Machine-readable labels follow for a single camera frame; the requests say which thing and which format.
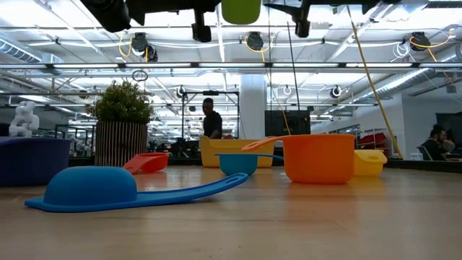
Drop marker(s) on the green measuring cup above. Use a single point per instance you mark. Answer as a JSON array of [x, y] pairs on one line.
[[241, 11]]

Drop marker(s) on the red container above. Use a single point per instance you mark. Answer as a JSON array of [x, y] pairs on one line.
[[373, 139]]

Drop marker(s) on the white robot figure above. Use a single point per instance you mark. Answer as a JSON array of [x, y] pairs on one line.
[[23, 121]]

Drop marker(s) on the person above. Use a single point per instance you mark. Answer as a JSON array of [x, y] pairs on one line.
[[213, 124], [433, 148]]

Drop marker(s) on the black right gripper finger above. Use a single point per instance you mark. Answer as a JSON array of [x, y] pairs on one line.
[[288, 9]]

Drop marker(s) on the red measuring cup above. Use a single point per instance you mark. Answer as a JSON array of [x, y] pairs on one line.
[[149, 163]]

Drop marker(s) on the green plant in striped pot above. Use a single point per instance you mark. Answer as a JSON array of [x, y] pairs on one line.
[[121, 144]]

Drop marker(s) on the black metal gantry frame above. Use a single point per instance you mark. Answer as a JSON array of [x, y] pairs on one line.
[[210, 92]]

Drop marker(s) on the dark blue measuring cup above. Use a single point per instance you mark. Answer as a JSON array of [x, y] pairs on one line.
[[32, 162]]

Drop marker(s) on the large yellow measuring cup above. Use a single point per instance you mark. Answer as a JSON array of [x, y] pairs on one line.
[[231, 146]]

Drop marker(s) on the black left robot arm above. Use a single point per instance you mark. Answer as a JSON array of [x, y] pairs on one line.
[[106, 14]]

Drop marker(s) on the orange measuring cup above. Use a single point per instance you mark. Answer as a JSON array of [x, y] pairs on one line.
[[317, 159]]

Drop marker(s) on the light blue measuring cup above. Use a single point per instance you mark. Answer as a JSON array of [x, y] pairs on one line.
[[238, 164]]

